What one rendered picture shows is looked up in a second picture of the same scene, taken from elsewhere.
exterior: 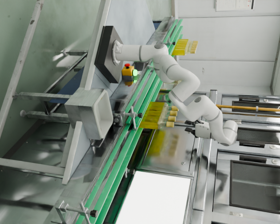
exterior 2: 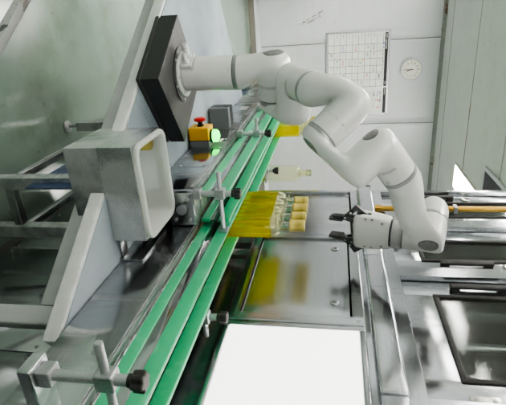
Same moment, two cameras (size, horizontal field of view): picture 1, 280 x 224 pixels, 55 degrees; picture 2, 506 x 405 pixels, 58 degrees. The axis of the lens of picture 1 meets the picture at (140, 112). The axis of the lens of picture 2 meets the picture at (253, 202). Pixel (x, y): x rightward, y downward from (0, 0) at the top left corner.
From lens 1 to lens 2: 51 cm
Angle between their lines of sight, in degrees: 15
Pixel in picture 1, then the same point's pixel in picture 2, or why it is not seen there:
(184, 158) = (334, 293)
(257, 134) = (469, 249)
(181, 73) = (331, 79)
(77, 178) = (87, 323)
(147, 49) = (250, 58)
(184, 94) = (339, 124)
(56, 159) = not seen: hidden behind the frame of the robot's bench
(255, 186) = (505, 339)
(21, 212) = not seen: outside the picture
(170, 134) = (295, 255)
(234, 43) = not seen: hidden behind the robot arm
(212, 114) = (403, 169)
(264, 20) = (403, 129)
